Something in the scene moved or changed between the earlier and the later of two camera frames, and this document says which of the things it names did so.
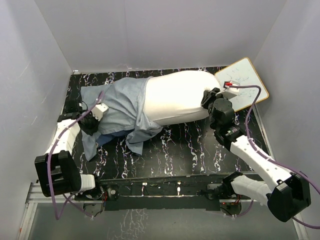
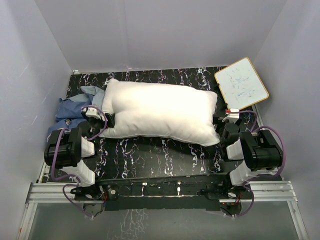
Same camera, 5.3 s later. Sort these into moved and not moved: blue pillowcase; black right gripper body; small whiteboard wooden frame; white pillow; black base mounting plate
Moved: white pillow; black right gripper body; blue pillowcase
Not moved: black base mounting plate; small whiteboard wooden frame
